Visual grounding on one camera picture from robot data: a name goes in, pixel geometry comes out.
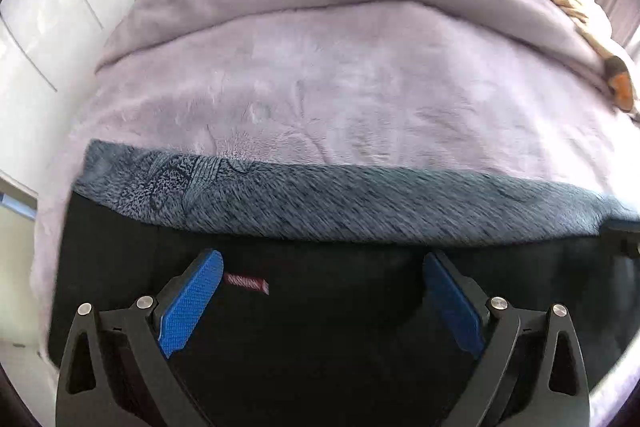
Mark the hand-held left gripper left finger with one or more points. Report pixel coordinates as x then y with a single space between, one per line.
187 307

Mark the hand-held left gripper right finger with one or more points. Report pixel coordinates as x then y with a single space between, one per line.
457 307

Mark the black pants with grey lining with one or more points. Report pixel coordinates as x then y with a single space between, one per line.
325 337

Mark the lilac embossed blanket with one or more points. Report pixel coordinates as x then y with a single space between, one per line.
325 82

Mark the white wardrobe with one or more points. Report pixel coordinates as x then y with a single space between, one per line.
50 7

